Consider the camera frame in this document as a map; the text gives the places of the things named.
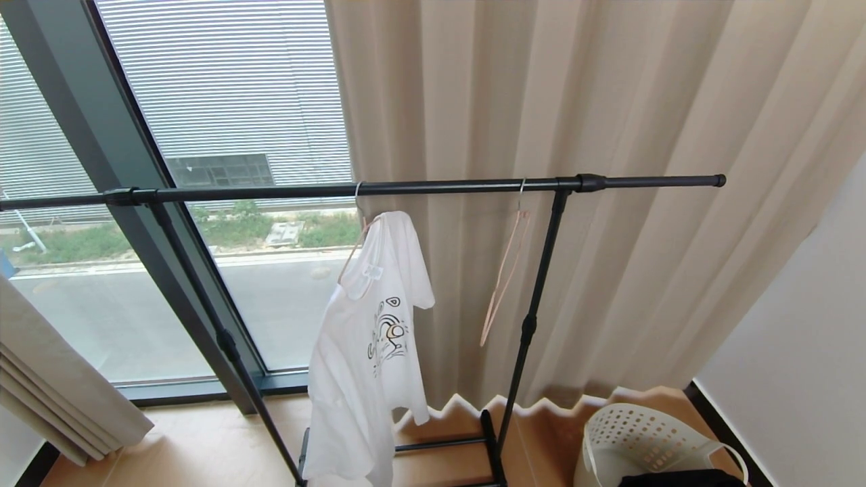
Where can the pink clothes hanger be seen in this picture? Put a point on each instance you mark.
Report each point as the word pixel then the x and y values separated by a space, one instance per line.
pixel 352 253
pixel 504 270

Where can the white printed t-shirt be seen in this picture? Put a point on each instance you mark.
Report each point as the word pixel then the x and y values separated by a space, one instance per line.
pixel 352 372

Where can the black garment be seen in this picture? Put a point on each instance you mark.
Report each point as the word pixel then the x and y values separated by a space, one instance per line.
pixel 676 479

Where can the black clothes rack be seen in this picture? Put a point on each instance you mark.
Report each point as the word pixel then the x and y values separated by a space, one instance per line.
pixel 440 186

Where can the white laundry basket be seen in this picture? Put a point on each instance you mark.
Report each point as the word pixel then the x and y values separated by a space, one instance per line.
pixel 595 446

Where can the beige curtain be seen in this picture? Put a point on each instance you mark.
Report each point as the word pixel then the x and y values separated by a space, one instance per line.
pixel 609 88
pixel 54 385

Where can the window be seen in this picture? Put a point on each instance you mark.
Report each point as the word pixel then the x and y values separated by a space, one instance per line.
pixel 237 101

